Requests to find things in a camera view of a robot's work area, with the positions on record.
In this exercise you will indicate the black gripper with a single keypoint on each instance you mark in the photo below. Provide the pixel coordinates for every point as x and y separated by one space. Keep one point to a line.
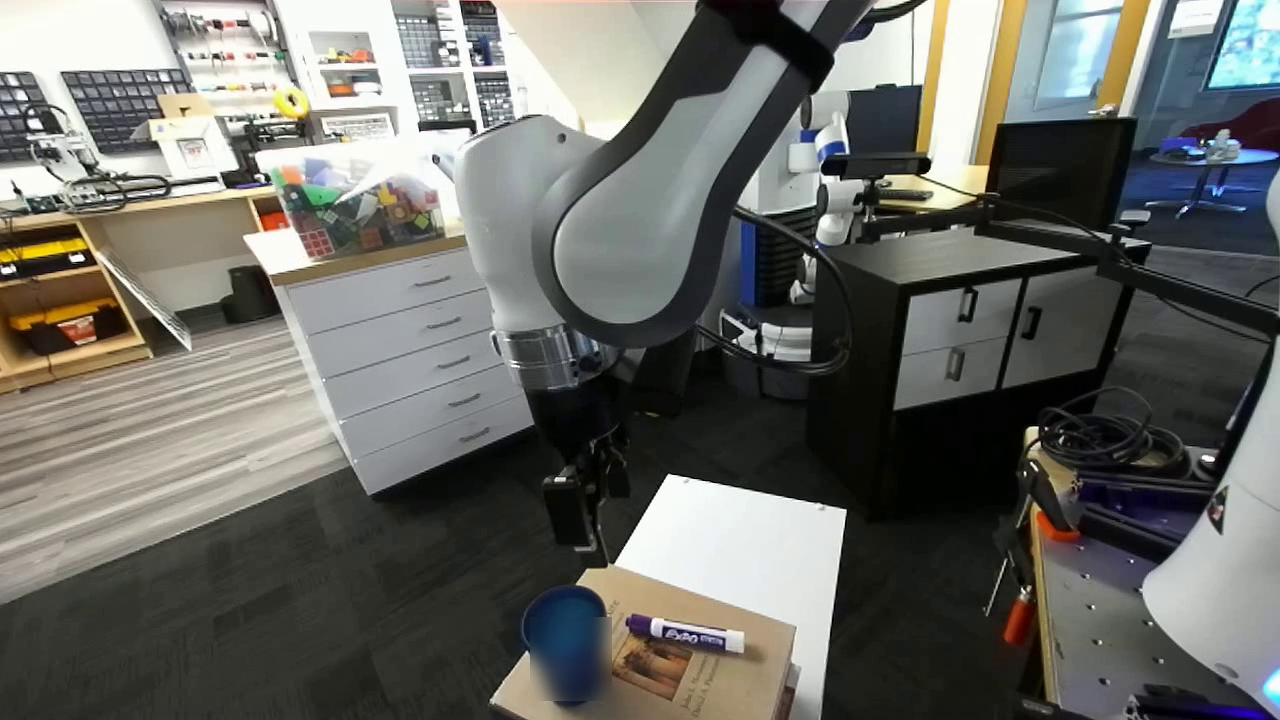
575 425

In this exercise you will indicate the white marker with purple cap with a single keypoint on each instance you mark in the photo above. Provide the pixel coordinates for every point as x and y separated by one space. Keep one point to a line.
687 632

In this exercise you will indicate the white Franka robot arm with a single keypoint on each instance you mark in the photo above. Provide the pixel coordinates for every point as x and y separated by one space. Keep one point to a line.
641 224

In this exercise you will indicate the blue plastic cup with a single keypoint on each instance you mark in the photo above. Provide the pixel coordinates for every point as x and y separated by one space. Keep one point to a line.
564 653

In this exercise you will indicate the tan hardcover book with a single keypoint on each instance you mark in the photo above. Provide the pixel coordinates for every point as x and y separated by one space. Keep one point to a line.
723 682

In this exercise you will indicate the white drawer cabinet wooden top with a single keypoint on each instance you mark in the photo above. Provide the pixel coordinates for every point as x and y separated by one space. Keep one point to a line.
387 362

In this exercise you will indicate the black cabinet white drawers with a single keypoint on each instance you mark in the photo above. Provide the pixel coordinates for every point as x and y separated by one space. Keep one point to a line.
852 403

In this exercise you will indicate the plastic bin of toys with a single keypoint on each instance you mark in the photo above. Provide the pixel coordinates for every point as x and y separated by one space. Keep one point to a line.
362 206

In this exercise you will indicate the black bin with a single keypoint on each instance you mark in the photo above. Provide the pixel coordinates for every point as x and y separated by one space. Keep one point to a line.
249 293

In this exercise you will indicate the white paper sheet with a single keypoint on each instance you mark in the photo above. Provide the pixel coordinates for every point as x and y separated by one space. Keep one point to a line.
278 248

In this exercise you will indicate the white spray bottle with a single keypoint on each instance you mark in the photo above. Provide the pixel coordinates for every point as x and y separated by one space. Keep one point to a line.
832 208

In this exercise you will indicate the small black monitor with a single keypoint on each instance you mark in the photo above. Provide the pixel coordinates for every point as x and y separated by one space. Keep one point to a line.
887 126

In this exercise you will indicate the wooden edged robot workbench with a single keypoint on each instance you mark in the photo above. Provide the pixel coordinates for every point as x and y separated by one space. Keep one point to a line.
1082 643

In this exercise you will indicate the wooden desk with shelves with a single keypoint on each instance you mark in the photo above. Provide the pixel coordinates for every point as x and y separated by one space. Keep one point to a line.
65 281

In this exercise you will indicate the black electronics box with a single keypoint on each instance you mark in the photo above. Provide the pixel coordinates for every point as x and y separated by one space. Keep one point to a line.
1142 508

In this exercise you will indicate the white wall shelf unit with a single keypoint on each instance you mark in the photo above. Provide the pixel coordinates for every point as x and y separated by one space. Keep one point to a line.
387 64

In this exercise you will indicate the black wall pegboard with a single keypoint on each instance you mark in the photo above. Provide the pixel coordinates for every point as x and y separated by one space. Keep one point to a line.
121 106

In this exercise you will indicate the yellow window frame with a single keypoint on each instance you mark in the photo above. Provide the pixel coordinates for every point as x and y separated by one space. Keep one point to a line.
1003 61

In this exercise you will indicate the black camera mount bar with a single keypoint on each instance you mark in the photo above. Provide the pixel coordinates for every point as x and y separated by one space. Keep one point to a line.
1184 285

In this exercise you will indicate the wall display screen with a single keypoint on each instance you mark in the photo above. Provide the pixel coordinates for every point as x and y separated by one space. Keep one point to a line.
1244 41

